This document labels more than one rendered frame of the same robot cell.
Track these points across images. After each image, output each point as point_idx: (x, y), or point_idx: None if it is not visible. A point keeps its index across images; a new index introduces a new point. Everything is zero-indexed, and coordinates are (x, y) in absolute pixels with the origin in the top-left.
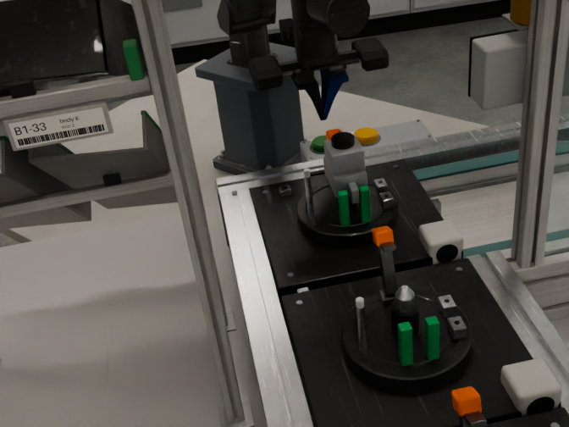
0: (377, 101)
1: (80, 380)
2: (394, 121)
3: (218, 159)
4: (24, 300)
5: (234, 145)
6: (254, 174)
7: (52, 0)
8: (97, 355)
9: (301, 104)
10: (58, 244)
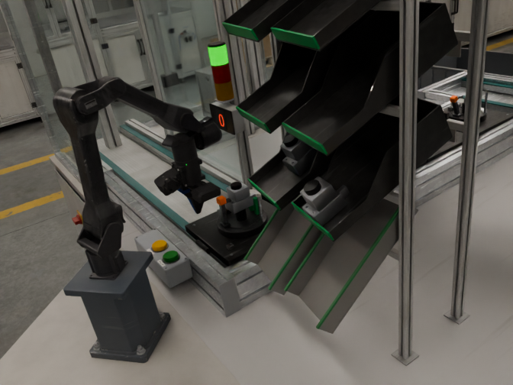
0: (43, 312)
1: (375, 311)
2: None
3: (143, 354)
4: (341, 380)
5: (147, 324)
6: (209, 272)
7: None
8: (355, 314)
9: (38, 354)
10: None
